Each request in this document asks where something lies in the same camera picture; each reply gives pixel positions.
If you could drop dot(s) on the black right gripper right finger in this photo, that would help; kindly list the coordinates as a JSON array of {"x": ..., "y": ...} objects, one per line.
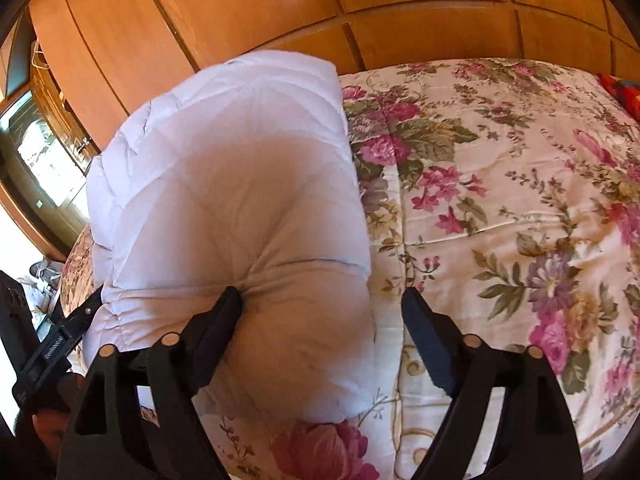
[{"x": 507, "y": 403}]

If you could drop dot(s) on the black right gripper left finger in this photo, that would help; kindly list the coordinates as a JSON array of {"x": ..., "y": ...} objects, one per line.
[{"x": 135, "y": 417}]

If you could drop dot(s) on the white quilted puffer jacket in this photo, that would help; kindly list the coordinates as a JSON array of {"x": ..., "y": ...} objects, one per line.
[{"x": 241, "y": 176}]

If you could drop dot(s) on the person's left hand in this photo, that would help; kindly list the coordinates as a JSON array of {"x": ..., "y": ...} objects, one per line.
[{"x": 50, "y": 422}]

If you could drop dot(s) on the cluttered side table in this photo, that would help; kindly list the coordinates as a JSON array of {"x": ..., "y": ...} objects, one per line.
[{"x": 42, "y": 287}]

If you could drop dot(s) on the floral quilted bedspread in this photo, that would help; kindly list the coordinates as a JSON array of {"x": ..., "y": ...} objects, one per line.
[{"x": 507, "y": 193}]

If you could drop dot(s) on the orange wooden wardrobe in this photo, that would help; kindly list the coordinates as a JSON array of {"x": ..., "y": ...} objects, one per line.
[{"x": 111, "y": 56}]

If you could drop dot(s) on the colourful plaid pillow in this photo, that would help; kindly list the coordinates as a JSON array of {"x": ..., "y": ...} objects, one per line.
[{"x": 626, "y": 92}]

